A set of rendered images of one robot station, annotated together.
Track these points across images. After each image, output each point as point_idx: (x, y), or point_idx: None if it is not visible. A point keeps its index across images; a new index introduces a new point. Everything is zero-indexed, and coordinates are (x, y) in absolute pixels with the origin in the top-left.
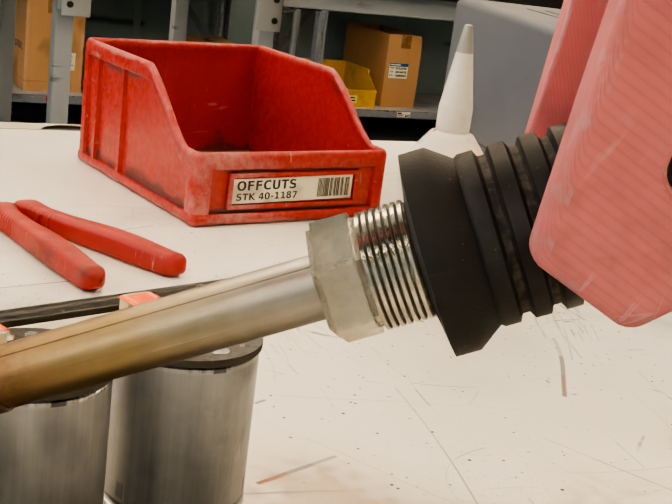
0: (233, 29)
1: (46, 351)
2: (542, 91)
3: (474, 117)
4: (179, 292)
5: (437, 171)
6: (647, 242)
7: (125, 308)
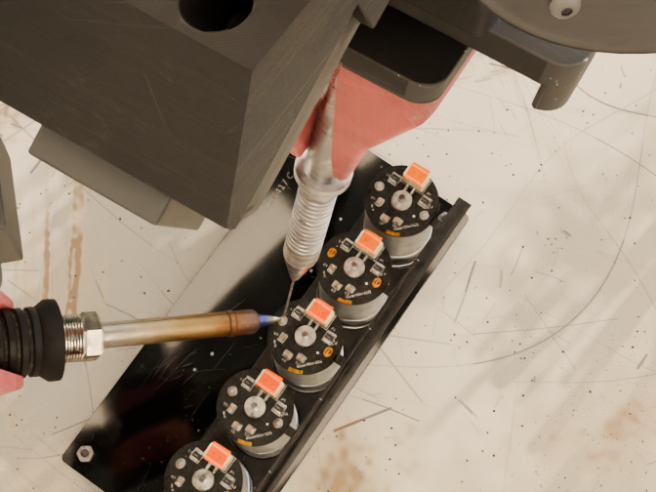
0: None
1: (203, 314)
2: (4, 370)
3: None
4: (155, 330)
5: (47, 315)
6: None
7: (177, 327)
